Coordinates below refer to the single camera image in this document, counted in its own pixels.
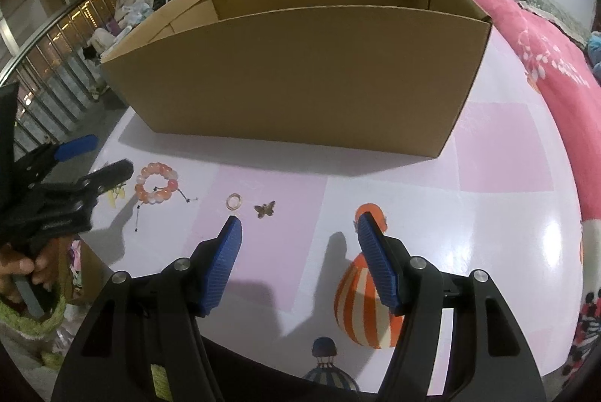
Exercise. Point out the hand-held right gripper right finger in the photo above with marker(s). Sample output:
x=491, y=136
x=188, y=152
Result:
x=378, y=266

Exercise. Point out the blue patterned quilt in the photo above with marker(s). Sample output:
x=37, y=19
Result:
x=596, y=52

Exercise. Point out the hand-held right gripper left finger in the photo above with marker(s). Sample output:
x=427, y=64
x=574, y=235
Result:
x=223, y=266

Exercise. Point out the brown cardboard box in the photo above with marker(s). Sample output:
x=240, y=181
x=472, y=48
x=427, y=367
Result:
x=281, y=78

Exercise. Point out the grey-green floral pillow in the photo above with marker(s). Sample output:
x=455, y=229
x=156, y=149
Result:
x=540, y=3

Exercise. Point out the pink floral blanket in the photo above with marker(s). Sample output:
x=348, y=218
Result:
x=540, y=69

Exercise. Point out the metal railing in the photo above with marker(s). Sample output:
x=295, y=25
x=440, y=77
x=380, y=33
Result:
x=56, y=101

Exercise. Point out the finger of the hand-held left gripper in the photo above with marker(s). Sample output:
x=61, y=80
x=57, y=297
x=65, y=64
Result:
x=110, y=174
x=75, y=147

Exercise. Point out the gold bow-shaped charm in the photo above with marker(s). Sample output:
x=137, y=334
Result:
x=119, y=194

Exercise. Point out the small butterfly charm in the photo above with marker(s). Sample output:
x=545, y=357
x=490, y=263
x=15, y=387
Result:
x=265, y=208

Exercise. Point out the person's left hand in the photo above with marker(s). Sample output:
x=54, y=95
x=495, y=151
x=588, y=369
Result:
x=47, y=268

